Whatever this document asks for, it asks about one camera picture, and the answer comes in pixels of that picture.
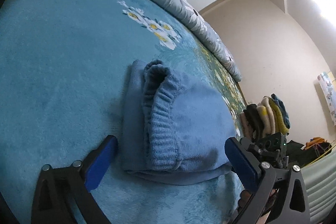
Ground dark clothes pile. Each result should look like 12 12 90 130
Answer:
286 140 331 167

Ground floral wall hanging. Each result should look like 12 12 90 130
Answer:
314 72 335 127

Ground person's right hand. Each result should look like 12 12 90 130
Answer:
237 187 279 214

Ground pale green ribbed bedside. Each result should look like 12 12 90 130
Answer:
301 148 336 223

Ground blue fleece pants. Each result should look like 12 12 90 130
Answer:
121 60 236 185

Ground green floral bed blanket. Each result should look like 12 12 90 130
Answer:
1 0 245 223

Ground orange cloth on floor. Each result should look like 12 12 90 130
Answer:
304 137 325 150

